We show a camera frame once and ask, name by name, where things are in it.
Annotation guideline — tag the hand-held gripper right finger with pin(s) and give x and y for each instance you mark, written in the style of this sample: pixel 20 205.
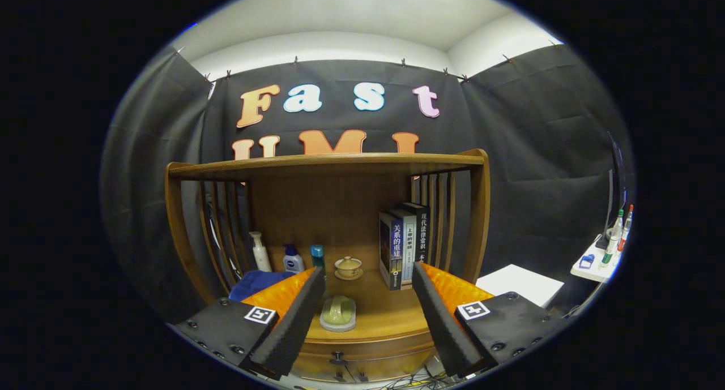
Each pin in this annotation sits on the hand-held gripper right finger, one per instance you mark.
pixel 442 328

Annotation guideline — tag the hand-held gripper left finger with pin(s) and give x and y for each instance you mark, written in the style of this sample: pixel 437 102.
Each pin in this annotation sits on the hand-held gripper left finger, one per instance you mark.
pixel 291 330

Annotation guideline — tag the wooden countertop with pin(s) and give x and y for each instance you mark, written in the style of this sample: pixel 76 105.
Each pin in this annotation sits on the wooden countertop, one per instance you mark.
pixel 385 311

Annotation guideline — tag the white side cabinet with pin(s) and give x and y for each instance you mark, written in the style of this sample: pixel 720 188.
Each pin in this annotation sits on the white side cabinet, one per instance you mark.
pixel 521 282

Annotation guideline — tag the wooden cabinet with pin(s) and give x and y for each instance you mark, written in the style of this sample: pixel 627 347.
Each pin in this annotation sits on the wooden cabinet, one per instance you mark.
pixel 328 209

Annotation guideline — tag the blue towel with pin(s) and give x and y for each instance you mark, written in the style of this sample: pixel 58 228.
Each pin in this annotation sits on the blue towel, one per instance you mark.
pixel 255 282

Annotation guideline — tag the white lotion bottle blue cap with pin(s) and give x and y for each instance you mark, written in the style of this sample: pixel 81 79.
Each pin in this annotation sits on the white lotion bottle blue cap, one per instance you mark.
pixel 293 262

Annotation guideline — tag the white pump bottle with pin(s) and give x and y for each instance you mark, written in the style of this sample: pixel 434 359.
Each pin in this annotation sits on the white pump bottle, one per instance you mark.
pixel 261 257

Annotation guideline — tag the teal glass bottle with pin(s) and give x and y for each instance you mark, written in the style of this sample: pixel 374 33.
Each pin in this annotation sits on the teal glass bottle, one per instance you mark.
pixel 317 255

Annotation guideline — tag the yellow lidded teacup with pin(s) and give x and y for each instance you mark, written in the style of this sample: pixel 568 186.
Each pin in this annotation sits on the yellow lidded teacup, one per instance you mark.
pixel 348 267

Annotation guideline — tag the white spine book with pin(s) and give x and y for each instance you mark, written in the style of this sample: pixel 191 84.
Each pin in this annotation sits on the white spine book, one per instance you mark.
pixel 410 245

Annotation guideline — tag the black spine book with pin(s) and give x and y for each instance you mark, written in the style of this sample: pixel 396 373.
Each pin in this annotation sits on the black spine book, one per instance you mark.
pixel 423 231

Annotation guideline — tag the small blue object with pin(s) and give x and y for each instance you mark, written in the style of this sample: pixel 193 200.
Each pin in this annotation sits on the small blue object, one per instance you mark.
pixel 587 261

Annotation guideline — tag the white table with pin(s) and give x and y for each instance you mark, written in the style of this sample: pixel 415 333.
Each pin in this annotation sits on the white table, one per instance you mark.
pixel 592 271

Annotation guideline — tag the green label water bottle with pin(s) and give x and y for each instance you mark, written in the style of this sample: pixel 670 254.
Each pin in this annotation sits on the green label water bottle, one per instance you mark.
pixel 610 248

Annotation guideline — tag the red label water bottle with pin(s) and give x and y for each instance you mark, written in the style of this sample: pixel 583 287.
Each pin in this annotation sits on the red label water bottle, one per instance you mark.
pixel 625 231

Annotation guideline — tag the computer monitor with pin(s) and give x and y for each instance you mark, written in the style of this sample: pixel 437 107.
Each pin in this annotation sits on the computer monitor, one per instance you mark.
pixel 617 169

